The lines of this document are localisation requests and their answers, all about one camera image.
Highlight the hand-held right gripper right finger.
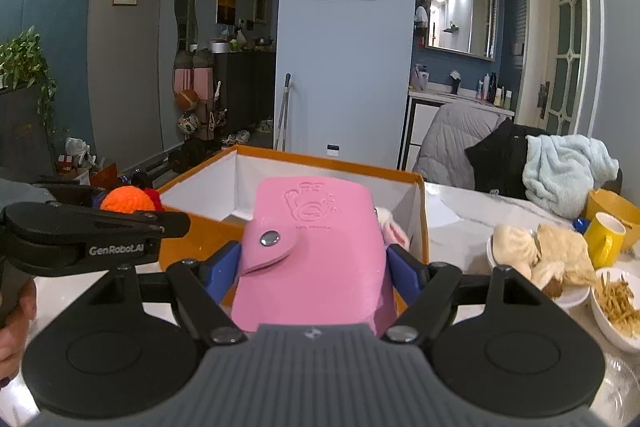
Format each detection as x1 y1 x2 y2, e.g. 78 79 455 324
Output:
382 243 558 349

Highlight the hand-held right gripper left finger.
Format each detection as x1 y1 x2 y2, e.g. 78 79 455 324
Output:
97 239 248 349

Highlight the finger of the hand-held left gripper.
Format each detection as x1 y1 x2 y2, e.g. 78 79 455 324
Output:
4 201 192 250
31 176 109 208

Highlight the orange knitted ball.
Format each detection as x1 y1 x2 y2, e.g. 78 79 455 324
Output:
99 186 166 214

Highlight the orange storage box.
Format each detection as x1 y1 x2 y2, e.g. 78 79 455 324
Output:
156 144 432 314

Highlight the pink leather pouch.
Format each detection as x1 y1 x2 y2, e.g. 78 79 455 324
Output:
230 177 399 339

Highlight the person's left hand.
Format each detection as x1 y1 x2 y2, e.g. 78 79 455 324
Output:
0 279 39 389

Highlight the orange bag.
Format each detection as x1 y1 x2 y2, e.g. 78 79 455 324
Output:
89 163 122 188

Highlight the white pink plush toy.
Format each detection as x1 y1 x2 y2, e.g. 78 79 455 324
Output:
374 206 412 252

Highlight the white paper sheet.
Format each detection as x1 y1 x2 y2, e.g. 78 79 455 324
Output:
425 194 463 229

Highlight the steamed bun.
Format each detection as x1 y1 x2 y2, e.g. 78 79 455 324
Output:
492 225 541 269

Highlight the pair of sneakers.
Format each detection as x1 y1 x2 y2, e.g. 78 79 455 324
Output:
221 129 251 148

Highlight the grey down jacket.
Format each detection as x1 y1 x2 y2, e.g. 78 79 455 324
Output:
411 101 512 194

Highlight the green potted plant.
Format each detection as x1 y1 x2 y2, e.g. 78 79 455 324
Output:
0 26 59 144

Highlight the black jacket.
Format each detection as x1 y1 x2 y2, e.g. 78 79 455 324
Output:
464 117 547 201

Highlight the white vanity cabinet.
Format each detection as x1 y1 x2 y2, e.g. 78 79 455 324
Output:
399 89 516 171

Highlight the folded flatbread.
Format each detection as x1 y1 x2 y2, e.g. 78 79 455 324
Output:
536 223 599 290

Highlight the mop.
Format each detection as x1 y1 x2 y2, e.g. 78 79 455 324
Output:
271 73 294 153

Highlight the white plate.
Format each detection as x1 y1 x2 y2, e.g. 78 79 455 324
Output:
486 227 592 310

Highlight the black sideboard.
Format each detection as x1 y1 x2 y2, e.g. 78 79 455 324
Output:
214 49 277 138

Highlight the light blue fleece towel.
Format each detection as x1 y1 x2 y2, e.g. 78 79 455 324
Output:
522 134 621 221

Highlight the pink holder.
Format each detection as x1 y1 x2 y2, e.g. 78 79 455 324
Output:
409 64 431 93

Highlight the yellow mug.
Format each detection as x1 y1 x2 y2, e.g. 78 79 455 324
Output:
581 212 627 269

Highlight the dark pump bottle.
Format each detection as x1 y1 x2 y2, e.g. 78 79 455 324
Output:
478 72 500 104

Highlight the white bowl of fried strips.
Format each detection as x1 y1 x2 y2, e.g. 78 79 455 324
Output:
589 267 640 354

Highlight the yellow bowl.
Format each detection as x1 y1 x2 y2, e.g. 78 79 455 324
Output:
584 188 640 239

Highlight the clear glass plate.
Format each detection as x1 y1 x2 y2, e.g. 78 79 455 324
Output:
592 351 640 427

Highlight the hanging plush toy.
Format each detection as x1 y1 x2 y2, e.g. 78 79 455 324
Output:
414 0 434 46

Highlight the glass pane door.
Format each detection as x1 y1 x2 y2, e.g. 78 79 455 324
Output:
521 0 593 138

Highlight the wavy wall mirror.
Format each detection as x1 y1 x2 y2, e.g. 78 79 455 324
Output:
173 0 200 58

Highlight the door handle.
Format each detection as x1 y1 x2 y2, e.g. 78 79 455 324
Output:
534 81 552 118

